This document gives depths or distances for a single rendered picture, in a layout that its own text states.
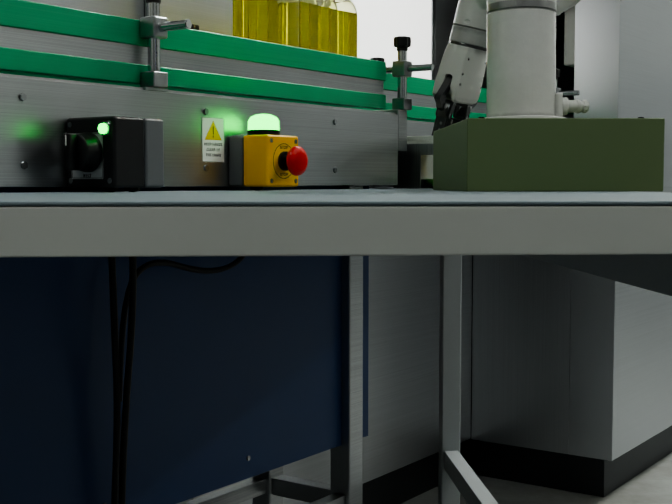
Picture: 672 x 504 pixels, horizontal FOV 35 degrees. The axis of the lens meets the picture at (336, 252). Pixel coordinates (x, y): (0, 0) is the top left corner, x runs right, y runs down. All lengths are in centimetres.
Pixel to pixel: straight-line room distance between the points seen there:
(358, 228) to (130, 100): 70
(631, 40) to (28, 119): 174
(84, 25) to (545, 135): 58
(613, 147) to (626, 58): 125
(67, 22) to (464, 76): 81
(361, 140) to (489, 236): 106
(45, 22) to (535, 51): 64
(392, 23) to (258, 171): 99
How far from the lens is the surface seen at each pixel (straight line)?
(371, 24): 230
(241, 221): 68
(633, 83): 269
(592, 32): 263
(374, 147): 178
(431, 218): 69
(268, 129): 146
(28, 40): 128
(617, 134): 141
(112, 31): 136
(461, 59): 189
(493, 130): 136
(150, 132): 126
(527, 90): 148
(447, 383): 226
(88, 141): 122
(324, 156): 166
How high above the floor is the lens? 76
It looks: 4 degrees down
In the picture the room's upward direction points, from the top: straight up
